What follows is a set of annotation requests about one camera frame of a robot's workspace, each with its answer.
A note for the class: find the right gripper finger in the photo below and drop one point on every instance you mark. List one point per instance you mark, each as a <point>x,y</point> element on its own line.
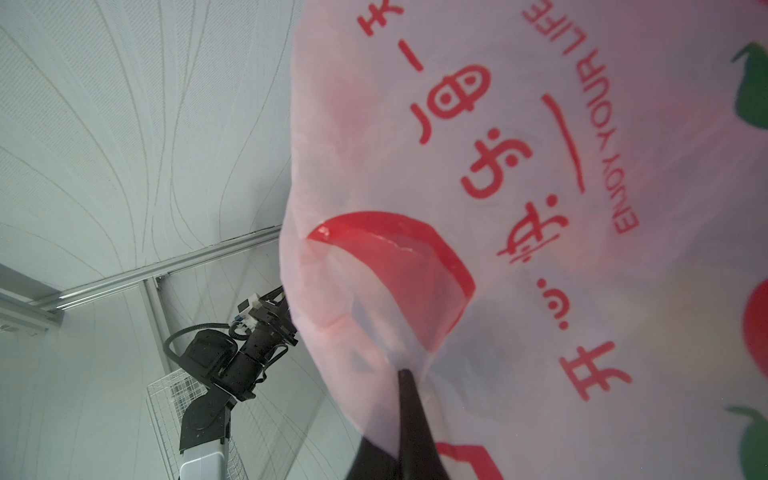
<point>417,459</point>

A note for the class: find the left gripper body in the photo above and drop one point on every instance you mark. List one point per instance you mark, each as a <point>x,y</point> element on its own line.
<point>262,347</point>

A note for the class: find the pink plastic bag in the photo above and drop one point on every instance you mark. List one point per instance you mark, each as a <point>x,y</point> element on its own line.
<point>554,214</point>

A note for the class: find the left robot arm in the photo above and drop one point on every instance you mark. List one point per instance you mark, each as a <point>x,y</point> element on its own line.
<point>229,360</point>

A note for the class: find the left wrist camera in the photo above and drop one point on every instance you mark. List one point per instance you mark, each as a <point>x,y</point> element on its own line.
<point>249,312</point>

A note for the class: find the white wire basket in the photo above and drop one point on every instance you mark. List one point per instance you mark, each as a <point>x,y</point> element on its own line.
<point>167,399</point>

